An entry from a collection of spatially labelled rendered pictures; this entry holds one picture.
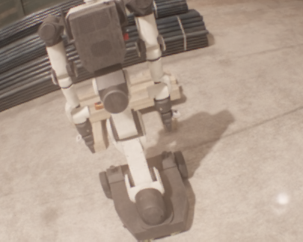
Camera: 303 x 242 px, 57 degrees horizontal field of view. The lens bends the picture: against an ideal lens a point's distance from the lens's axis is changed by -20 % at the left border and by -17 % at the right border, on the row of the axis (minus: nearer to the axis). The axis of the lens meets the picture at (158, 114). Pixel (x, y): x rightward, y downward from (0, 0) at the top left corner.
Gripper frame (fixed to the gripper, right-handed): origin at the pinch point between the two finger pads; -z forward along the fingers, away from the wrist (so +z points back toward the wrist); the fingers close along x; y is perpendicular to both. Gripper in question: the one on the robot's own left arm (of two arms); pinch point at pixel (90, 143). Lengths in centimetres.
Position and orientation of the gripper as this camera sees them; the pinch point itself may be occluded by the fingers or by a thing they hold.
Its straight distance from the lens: 187.4
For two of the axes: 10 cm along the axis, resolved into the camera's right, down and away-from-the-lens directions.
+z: -1.5, -7.0, -7.0
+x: -2.4, -6.6, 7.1
